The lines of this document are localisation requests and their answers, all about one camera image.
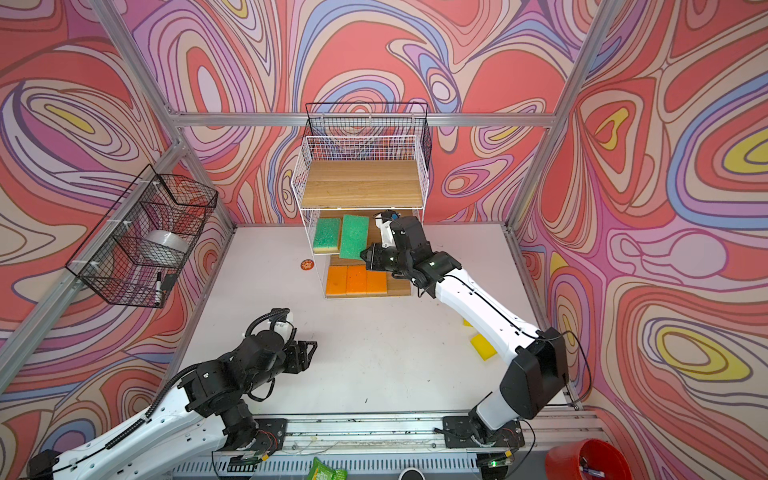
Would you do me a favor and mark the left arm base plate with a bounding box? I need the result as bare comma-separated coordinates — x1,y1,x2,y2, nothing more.
225,418,288,454

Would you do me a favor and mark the black wire basket on wall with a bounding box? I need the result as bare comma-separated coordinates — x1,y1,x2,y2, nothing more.
66,166,218,309

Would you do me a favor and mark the white wire wooden shelf rack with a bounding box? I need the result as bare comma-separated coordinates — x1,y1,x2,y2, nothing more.
290,145,429,299

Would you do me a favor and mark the aluminium front rail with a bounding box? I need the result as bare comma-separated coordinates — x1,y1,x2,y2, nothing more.
257,407,608,456

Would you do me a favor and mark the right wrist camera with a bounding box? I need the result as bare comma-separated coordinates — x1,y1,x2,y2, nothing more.
375,210,400,248

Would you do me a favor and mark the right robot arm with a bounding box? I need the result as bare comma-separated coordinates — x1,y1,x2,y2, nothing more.
360,210,569,436

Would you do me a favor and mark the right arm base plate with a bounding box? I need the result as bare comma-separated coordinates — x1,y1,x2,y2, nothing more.
434,414,525,451

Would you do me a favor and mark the yellow sponge right table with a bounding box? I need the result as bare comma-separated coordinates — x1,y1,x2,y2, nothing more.
470,334,497,361

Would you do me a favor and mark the green snack bag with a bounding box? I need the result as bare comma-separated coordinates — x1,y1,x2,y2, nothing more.
306,457,348,480

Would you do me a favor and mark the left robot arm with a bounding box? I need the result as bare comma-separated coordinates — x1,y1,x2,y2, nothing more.
26,329,317,479

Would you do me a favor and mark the pale yellow sponge orange underside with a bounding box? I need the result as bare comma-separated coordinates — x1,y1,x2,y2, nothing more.
366,271,388,296

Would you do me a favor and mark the green sponge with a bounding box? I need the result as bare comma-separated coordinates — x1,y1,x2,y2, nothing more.
312,217,342,254

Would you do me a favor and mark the red bucket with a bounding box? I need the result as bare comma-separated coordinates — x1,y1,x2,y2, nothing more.
545,439,632,480

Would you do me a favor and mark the black wire basket behind shelf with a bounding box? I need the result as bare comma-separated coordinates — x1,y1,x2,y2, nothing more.
299,100,432,169

